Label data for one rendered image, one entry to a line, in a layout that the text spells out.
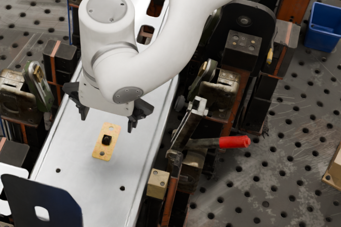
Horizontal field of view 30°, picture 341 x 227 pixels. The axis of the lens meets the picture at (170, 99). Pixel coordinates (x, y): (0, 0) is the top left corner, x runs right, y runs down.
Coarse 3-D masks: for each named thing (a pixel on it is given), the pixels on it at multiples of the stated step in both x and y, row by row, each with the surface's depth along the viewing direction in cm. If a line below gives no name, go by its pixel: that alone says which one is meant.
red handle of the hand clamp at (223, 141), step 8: (232, 136) 115; (240, 136) 114; (192, 144) 119; (200, 144) 118; (208, 144) 117; (216, 144) 116; (224, 144) 115; (232, 144) 115; (240, 144) 114; (248, 144) 114
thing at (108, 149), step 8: (104, 128) 129; (120, 128) 129; (104, 136) 127; (112, 136) 128; (96, 144) 127; (104, 144) 127; (112, 144) 127; (96, 152) 126; (104, 152) 126; (112, 152) 126; (104, 160) 125
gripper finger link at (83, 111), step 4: (76, 92) 116; (68, 96) 116; (72, 96) 116; (76, 96) 117; (72, 100) 117; (76, 100) 116; (80, 108) 118; (84, 108) 118; (88, 108) 121; (80, 112) 120; (84, 112) 118; (84, 116) 119; (84, 120) 120
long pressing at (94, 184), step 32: (64, 96) 133; (160, 96) 135; (64, 128) 129; (96, 128) 129; (160, 128) 130; (64, 160) 125; (96, 160) 125; (128, 160) 126; (96, 192) 122; (128, 192) 122; (96, 224) 118; (128, 224) 118
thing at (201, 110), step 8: (176, 104) 109; (184, 104) 109; (192, 104) 109; (200, 104) 109; (192, 112) 108; (200, 112) 108; (208, 112) 110; (184, 120) 116; (192, 120) 110; (184, 128) 113; (192, 128) 112; (176, 136) 121; (184, 136) 115; (176, 144) 118; (184, 144) 117
